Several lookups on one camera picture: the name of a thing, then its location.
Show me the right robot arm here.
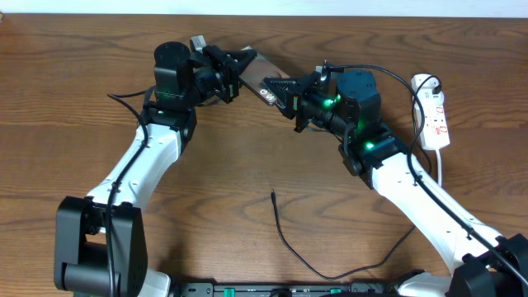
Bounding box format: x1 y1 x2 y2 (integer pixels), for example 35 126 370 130
263 66 527 296

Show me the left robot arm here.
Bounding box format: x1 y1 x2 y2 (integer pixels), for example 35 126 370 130
54 36 257 296

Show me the black charger cable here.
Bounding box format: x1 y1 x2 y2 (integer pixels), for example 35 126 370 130
270 73 445 281

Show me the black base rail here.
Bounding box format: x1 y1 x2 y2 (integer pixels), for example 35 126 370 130
168 282 398 297

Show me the white power strip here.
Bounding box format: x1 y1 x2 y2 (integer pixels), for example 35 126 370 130
411 73 450 151

